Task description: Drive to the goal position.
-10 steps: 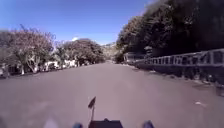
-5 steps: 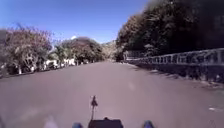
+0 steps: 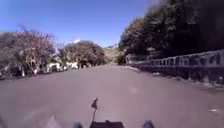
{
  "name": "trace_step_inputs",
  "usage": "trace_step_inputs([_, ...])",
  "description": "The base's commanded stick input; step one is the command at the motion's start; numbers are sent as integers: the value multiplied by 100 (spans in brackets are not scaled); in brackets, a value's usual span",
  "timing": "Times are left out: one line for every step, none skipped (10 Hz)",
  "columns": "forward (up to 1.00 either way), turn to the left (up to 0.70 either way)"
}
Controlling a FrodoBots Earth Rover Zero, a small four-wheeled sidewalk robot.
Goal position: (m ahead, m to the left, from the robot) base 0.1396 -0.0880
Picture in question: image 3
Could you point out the distant hill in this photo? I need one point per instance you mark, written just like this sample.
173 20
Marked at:
111 53

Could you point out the grey asphalt road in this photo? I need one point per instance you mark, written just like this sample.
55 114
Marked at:
110 88

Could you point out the rounded green tree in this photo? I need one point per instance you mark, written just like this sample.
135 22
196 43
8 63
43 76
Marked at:
83 53

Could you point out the white buildings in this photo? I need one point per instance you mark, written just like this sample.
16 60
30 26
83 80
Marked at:
71 65

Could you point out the robot's own part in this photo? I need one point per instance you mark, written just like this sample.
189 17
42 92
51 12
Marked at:
148 124
53 123
106 125
77 126

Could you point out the dense dark trees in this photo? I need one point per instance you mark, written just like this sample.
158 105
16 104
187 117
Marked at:
173 26

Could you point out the bushy reddish trees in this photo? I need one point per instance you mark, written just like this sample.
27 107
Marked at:
26 50

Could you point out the low grey stone wall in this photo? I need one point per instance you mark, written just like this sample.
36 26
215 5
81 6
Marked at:
193 65

